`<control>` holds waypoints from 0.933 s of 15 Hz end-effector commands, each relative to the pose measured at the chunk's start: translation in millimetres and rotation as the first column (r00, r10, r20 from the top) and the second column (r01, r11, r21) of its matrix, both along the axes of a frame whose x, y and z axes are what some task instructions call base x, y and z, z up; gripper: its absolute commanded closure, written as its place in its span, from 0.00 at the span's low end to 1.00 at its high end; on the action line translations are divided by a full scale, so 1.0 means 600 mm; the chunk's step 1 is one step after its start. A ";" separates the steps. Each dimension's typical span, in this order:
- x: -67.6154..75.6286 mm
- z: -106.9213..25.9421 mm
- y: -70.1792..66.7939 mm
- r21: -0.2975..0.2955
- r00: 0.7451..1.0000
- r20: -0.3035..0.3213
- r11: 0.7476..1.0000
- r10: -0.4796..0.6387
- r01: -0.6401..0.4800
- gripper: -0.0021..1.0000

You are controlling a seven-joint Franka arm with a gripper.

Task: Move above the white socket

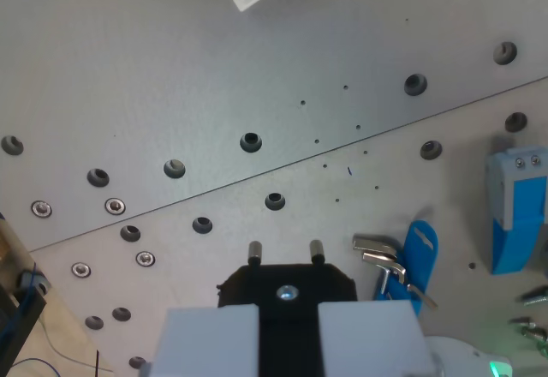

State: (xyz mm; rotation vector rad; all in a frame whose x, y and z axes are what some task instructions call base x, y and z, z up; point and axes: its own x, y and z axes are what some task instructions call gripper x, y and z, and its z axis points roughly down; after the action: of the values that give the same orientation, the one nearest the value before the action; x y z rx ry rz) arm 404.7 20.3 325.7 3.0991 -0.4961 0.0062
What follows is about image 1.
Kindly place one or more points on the blue and grey plastic device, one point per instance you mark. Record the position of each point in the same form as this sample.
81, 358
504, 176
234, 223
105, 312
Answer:
520, 223

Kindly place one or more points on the loose silver screw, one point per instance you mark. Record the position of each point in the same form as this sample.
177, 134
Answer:
521, 321
537, 296
535, 332

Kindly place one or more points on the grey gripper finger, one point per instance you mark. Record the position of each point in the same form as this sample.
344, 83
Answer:
372, 338
205, 342

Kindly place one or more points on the medium silver hex key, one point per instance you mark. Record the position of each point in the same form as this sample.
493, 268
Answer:
387, 265

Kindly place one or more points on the small silver hex key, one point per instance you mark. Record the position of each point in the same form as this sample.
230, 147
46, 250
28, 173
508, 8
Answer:
421, 296

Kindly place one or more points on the blue plastic hex key holder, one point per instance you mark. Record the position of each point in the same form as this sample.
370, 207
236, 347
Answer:
421, 261

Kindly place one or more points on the silver socket head plate bolt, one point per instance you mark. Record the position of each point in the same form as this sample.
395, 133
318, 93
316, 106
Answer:
145, 259
115, 206
80, 269
42, 209

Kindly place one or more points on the large silver hex key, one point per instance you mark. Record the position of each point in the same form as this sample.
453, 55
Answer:
377, 245

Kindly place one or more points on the black two-pin power plug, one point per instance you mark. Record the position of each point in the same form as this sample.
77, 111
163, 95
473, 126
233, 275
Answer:
299, 278

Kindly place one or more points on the black box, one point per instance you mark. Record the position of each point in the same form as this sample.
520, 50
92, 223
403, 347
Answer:
17, 317

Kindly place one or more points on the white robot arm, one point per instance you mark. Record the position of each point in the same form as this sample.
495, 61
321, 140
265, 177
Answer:
466, 360

